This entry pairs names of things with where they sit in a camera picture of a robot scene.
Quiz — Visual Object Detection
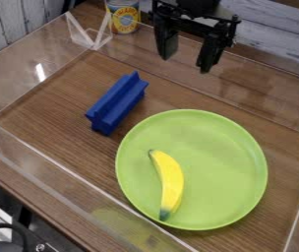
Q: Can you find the yellow labelled tin can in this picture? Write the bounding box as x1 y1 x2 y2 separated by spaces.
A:
105 0 140 34

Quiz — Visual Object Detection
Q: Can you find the blue plastic block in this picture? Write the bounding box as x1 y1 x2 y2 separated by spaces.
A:
85 71 148 136

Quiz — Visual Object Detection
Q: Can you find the yellow toy banana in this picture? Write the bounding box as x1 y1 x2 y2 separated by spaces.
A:
148 150 185 221

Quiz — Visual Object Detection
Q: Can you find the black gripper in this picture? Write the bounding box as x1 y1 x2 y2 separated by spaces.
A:
150 0 241 74

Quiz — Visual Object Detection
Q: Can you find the clear acrylic tray wall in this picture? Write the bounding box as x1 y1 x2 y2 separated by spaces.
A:
0 127 196 252

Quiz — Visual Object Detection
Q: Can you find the clear acrylic corner bracket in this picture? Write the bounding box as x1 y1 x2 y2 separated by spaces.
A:
65 12 111 51

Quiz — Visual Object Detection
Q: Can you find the green plate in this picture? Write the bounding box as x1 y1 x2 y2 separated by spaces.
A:
114 109 267 230

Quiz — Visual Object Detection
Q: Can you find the black cable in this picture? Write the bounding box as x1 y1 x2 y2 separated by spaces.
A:
0 222 30 252

